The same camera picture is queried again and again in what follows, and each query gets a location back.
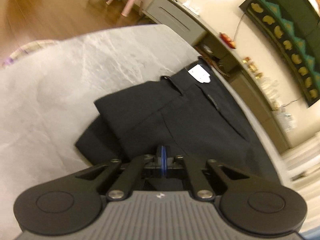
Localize black trousers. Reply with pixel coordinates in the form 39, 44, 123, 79
75, 58, 279, 183

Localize long grey TV cabinet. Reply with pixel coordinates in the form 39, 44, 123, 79
143, 0, 291, 154

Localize gold ornament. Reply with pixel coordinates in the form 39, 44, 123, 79
242, 57, 263, 79

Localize clear glass cups set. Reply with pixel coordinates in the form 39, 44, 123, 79
260, 76, 279, 100

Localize white storage box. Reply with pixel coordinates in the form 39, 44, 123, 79
273, 109, 297, 133

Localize red fruit plate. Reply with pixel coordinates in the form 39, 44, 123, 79
219, 33, 236, 49

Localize round patterned stool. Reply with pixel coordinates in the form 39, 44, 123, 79
2, 40, 60, 67

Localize wall mounted television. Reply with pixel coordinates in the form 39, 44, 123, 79
240, 0, 319, 106

